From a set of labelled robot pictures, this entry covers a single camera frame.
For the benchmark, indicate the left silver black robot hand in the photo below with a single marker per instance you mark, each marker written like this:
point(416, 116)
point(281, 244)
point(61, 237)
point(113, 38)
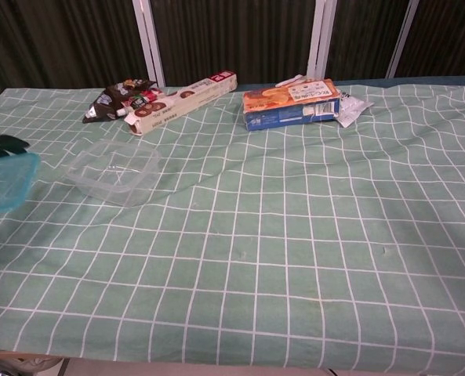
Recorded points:
point(1, 145)

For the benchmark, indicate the blue plastic lid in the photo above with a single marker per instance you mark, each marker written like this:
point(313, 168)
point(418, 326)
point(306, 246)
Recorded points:
point(8, 184)

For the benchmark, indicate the clear plastic container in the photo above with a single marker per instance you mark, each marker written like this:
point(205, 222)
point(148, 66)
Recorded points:
point(114, 188)

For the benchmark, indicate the long cream cookie box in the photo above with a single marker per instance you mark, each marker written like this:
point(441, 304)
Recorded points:
point(189, 100)

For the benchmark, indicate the orange blue cracker box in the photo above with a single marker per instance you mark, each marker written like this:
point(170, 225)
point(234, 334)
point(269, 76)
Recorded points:
point(279, 105)

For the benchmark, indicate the dark brown snack bag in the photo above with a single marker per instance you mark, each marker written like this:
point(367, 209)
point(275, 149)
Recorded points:
point(106, 102)

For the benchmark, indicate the dark corrugated partition panel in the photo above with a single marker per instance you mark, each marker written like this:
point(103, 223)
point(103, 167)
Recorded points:
point(236, 39)
point(59, 43)
point(447, 39)
point(365, 39)

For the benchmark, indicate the red green snack packet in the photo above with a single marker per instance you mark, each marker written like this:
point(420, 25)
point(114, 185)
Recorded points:
point(142, 98)

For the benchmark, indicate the green checked tablecloth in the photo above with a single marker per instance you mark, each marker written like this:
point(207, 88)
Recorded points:
point(255, 235)

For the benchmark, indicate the white snack pouch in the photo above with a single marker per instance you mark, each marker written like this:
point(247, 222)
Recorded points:
point(289, 82)

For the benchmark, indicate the silver crumpled wrapper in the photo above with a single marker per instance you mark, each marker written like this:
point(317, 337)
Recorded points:
point(351, 109)

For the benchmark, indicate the white partition frame post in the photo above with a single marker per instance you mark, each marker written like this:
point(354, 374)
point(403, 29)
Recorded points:
point(150, 47)
point(402, 39)
point(319, 39)

